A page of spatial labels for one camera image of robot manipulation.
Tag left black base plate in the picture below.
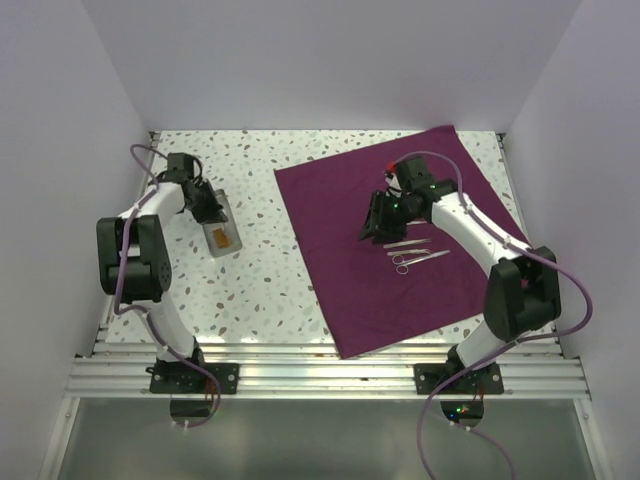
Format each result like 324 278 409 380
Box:
145 350 240 395

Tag purple cable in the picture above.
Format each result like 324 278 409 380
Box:
113 144 221 429
415 149 594 480

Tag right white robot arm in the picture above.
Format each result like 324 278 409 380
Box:
359 154 561 393

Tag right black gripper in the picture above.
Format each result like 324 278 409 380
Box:
359 190 422 245

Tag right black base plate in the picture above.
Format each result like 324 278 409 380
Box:
413 355 505 396

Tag aluminium rail frame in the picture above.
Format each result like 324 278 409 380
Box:
64 130 594 401

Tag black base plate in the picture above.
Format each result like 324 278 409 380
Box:
145 350 240 395
413 355 505 396

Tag silver surgical scissors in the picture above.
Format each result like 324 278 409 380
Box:
391 250 450 275

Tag curved silver tweezers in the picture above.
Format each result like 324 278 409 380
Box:
383 238 431 249

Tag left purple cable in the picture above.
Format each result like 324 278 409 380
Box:
113 144 221 429

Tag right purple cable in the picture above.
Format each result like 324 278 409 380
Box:
415 149 594 480

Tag orange bandage strip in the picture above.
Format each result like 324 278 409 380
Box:
212 228 235 251

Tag purple cloth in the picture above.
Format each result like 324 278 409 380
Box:
275 125 525 359

